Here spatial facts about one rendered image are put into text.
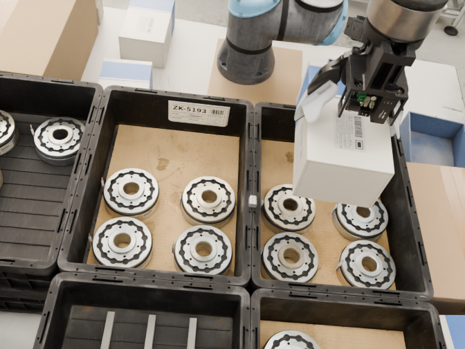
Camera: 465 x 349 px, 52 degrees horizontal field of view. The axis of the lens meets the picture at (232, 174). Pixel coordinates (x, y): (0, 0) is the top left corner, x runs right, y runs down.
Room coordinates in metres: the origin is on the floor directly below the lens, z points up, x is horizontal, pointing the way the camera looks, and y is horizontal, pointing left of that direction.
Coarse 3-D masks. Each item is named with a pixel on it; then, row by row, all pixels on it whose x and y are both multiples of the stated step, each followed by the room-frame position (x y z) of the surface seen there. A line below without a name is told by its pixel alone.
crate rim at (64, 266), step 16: (160, 96) 0.66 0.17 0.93; (176, 96) 0.66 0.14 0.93; (192, 96) 0.67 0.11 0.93; (208, 96) 0.68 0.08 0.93; (96, 128) 0.55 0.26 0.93; (96, 144) 0.51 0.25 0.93; (80, 176) 0.44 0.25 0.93; (80, 192) 0.41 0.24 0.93; (80, 208) 0.38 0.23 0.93; (64, 240) 0.31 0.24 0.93; (64, 256) 0.29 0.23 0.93; (80, 272) 0.27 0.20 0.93; (96, 272) 0.27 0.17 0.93; (112, 272) 0.28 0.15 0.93; (128, 272) 0.28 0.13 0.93; (144, 272) 0.29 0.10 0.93; (160, 272) 0.29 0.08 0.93; (176, 272) 0.30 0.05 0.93
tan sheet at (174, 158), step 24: (120, 144) 0.60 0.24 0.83; (144, 144) 0.61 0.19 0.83; (168, 144) 0.62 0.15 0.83; (192, 144) 0.63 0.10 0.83; (216, 144) 0.65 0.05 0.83; (120, 168) 0.54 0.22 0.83; (144, 168) 0.55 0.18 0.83; (168, 168) 0.56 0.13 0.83; (192, 168) 0.57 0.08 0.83; (216, 168) 0.58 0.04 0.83; (168, 192) 0.50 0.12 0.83; (168, 216) 0.45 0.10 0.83; (168, 240) 0.40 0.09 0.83; (96, 264) 0.33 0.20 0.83; (168, 264) 0.35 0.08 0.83
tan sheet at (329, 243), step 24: (264, 144) 0.67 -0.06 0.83; (288, 144) 0.69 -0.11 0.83; (264, 168) 0.61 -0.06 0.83; (288, 168) 0.62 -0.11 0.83; (264, 192) 0.55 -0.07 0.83; (360, 216) 0.54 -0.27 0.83; (264, 240) 0.44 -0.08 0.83; (312, 240) 0.46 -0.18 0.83; (336, 240) 0.47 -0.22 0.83; (384, 240) 0.49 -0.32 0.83
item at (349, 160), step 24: (312, 72) 0.58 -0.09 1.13; (336, 96) 0.54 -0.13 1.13; (336, 120) 0.49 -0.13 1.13; (360, 120) 0.50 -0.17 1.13; (312, 144) 0.43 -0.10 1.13; (336, 144) 0.44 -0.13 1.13; (360, 144) 0.45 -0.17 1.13; (384, 144) 0.46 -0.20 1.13; (312, 168) 0.41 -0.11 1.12; (336, 168) 0.41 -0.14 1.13; (360, 168) 0.41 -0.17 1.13; (384, 168) 0.42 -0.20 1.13; (312, 192) 0.41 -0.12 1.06; (336, 192) 0.41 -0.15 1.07; (360, 192) 0.41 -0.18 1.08
